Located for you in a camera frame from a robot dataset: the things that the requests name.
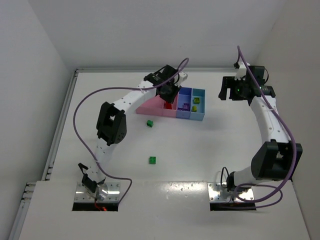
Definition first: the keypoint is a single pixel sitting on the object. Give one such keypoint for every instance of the dark green lego number one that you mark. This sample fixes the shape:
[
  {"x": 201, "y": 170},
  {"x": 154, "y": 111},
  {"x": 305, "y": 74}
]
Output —
[{"x": 150, "y": 123}]

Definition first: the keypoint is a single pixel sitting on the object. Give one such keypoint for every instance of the metal base plate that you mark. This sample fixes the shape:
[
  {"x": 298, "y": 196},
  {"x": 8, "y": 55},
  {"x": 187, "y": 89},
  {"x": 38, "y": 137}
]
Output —
[
  {"x": 218, "y": 194},
  {"x": 108, "y": 192}
]

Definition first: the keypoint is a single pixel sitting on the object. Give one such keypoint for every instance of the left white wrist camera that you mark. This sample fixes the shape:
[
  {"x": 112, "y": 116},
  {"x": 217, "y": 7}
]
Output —
[{"x": 181, "y": 77}]

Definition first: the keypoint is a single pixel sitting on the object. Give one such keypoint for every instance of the lime green square lego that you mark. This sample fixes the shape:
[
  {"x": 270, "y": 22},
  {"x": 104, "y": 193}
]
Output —
[{"x": 196, "y": 100}]

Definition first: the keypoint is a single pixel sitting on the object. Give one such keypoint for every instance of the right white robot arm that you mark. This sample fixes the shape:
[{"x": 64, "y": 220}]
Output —
[{"x": 273, "y": 160}]

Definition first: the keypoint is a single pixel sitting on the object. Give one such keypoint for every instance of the small pink container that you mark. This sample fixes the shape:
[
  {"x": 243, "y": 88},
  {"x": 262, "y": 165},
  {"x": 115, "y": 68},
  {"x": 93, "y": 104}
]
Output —
[{"x": 171, "y": 113}]

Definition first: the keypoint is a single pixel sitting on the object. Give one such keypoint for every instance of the large pink container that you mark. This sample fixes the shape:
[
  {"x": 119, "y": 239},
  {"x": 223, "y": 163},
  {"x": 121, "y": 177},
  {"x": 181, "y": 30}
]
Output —
[{"x": 152, "y": 107}]

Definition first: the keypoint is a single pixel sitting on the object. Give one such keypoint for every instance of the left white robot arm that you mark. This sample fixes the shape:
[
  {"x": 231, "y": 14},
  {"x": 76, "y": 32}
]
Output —
[{"x": 111, "y": 123}]

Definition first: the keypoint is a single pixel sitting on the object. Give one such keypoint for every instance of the left aluminium frame rail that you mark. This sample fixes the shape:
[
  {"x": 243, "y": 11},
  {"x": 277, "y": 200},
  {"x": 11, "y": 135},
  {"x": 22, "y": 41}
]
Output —
[{"x": 29, "y": 188}]

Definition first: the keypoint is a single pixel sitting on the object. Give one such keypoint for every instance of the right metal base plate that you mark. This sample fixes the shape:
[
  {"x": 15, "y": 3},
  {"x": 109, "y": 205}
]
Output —
[{"x": 218, "y": 194}]

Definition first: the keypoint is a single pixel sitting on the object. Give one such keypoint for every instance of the red rectangular lego brick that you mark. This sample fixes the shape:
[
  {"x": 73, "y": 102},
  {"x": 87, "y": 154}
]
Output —
[{"x": 167, "y": 106}]

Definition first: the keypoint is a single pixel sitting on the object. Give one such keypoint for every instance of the purple rectangular lego brick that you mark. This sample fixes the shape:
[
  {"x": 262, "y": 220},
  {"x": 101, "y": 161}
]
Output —
[{"x": 186, "y": 107}]

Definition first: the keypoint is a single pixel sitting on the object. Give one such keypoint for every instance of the lime green curved lego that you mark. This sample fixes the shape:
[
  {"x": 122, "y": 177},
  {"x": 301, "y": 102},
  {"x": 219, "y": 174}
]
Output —
[{"x": 194, "y": 108}]

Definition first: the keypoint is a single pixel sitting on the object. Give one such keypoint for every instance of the periwinkle blue container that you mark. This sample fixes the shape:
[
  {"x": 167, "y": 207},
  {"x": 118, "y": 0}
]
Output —
[{"x": 184, "y": 96}]

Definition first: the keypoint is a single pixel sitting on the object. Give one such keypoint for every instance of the green square lego brick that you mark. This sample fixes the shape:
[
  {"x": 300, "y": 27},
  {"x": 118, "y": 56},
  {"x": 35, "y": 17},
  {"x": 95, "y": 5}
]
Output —
[{"x": 152, "y": 160}]

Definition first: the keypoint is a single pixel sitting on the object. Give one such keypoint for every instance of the back aluminium frame rail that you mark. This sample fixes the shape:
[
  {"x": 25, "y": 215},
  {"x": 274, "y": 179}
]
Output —
[{"x": 151, "y": 70}]

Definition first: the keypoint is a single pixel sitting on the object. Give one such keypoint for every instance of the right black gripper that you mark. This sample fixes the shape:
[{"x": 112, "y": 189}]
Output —
[{"x": 227, "y": 87}]

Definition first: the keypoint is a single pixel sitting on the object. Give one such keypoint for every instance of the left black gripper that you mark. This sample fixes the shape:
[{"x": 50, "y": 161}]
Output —
[{"x": 169, "y": 94}]

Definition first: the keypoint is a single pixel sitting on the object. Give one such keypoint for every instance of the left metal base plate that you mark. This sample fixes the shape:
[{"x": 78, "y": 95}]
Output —
[{"x": 108, "y": 192}]

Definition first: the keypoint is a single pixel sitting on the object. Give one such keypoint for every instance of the light blue container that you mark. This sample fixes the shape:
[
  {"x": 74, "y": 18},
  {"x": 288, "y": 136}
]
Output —
[{"x": 198, "y": 93}]

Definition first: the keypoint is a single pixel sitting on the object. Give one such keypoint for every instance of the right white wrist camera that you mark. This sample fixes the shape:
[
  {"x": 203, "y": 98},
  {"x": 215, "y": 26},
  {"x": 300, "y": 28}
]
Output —
[{"x": 241, "y": 70}]

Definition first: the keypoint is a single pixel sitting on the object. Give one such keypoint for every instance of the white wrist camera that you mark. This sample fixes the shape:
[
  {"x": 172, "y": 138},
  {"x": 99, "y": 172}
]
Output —
[
  {"x": 181, "y": 77},
  {"x": 241, "y": 70}
]

